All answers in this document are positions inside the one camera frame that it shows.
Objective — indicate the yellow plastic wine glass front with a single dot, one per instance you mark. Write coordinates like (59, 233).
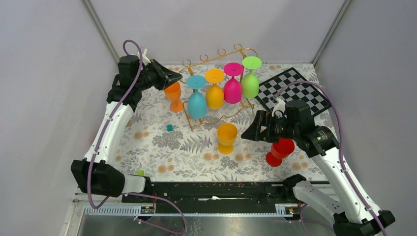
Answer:
(226, 134)

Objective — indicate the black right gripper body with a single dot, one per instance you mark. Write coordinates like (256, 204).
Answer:
(279, 128)

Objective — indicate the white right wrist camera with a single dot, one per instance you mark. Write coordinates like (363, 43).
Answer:
(279, 108)

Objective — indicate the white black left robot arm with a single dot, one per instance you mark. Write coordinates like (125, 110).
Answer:
(94, 173)

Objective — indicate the gold wire wine glass rack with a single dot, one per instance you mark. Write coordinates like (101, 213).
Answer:
(205, 59)

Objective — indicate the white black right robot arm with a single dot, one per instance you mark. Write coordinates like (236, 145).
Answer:
(354, 213)

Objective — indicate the small teal cube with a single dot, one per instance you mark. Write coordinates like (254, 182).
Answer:
(170, 127)

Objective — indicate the red plastic wine glass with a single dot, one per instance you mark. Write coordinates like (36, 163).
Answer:
(279, 151)

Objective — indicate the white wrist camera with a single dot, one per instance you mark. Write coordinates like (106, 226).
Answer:
(279, 108)
(144, 51)

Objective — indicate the yellow plastic wine glass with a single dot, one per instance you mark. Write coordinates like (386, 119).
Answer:
(226, 134)
(214, 94)

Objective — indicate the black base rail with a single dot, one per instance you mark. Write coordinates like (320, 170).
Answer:
(216, 197)

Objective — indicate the green plastic wine glass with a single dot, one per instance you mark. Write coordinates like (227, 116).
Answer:
(250, 82)

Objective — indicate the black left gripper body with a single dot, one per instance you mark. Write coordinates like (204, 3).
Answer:
(153, 76)

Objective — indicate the black white checkerboard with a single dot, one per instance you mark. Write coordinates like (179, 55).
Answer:
(291, 85)

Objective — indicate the magenta plastic wine glass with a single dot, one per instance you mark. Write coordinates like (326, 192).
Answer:
(232, 89)

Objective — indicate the floral patterned table mat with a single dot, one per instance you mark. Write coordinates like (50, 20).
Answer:
(185, 155)

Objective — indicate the blue plastic wine glass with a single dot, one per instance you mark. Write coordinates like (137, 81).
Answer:
(197, 105)

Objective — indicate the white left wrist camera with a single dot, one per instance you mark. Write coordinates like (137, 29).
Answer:
(144, 51)

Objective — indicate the orange plastic wine glass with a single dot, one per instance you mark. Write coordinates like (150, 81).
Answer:
(173, 94)

